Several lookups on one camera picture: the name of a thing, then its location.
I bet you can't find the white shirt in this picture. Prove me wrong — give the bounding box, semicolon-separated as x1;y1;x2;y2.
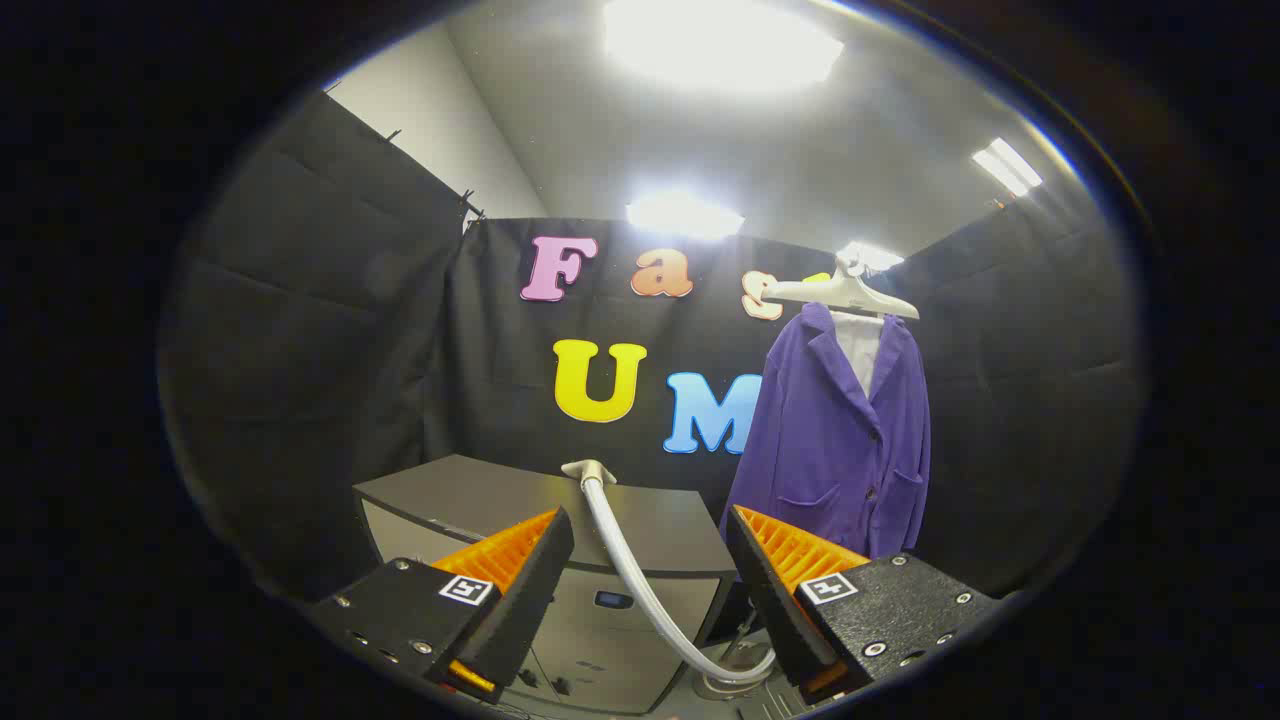
830;311;886;399

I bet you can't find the white clothes hanger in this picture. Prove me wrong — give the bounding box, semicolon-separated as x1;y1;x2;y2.
758;258;921;321

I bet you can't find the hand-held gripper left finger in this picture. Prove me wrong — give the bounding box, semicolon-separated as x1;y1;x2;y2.
305;507;576;706

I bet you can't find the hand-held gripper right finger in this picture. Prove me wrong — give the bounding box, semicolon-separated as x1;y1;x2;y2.
725;505;1001;706

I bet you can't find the purple ribbed jacket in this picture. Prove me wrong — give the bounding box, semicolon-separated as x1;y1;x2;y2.
720;302;933;561

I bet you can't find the black backdrop cloth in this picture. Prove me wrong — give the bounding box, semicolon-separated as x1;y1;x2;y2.
160;90;1143;601

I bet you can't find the grey steamer base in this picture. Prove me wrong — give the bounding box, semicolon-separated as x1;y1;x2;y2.
695;640;791;706

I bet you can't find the ceiling light panel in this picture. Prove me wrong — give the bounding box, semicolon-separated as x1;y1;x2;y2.
626;192;746;241
972;137;1044;198
603;0;846;96

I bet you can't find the grey cabinet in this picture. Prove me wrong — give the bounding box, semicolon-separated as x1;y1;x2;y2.
352;455;743;714

